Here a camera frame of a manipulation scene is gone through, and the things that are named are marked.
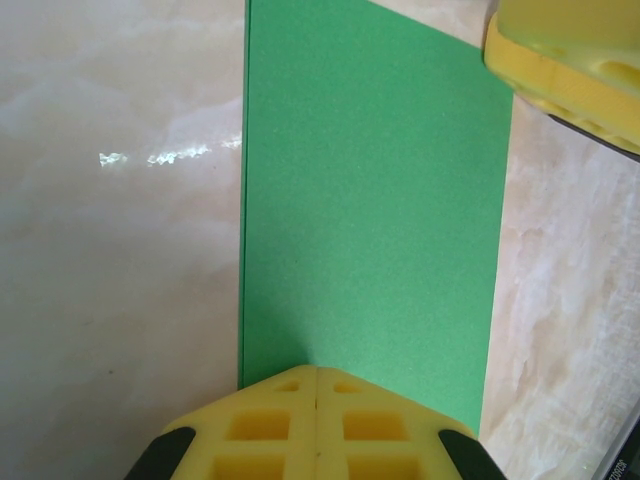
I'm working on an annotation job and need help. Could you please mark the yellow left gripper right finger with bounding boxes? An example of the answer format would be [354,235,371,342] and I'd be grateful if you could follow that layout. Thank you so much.
[316,367,506,480]

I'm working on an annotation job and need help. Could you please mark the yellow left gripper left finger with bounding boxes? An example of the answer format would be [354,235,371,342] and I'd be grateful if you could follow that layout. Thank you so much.
[124,364,318,480]

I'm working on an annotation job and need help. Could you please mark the green paper sheet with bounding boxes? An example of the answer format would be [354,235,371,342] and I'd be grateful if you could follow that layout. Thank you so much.
[237,0,516,441]

